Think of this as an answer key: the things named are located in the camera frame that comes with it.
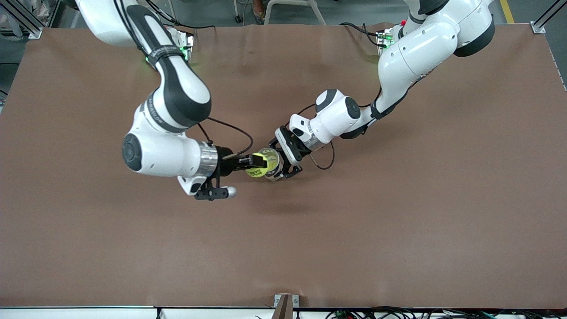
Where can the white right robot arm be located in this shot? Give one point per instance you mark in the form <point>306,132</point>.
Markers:
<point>161,155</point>

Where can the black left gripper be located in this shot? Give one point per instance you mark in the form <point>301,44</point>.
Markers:
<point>290,148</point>

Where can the brown table cover mat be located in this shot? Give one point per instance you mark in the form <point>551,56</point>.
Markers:
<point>283,248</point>

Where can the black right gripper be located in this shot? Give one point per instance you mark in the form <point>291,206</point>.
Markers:
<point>227,163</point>

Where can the aluminium frame post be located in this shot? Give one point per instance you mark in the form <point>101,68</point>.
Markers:
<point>538,27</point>
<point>33,31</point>

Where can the yellow tennis ball black print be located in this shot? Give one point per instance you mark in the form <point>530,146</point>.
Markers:
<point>253,173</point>

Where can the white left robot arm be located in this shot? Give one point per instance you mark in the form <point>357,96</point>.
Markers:
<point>412,57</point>

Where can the brown shoe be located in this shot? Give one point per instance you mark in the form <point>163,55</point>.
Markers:
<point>259,11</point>

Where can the clear plastic tennis ball can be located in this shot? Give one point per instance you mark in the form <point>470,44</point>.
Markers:
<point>275,177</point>

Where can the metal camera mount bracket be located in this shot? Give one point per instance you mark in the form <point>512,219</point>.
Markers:
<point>285,302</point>

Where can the white stool legs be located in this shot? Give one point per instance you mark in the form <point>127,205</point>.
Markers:
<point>316,13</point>

